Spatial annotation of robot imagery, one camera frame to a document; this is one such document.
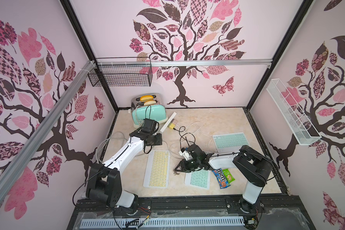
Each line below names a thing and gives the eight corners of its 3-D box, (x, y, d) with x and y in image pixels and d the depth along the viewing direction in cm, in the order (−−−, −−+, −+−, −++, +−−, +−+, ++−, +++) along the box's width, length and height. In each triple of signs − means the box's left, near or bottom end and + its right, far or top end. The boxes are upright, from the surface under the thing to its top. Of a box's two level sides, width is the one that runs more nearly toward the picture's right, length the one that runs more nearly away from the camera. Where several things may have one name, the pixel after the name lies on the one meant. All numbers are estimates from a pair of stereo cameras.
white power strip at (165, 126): (160, 132, 107) (160, 129, 104) (174, 114, 119) (174, 111, 116) (163, 134, 106) (163, 131, 103) (176, 115, 118) (176, 112, 115)
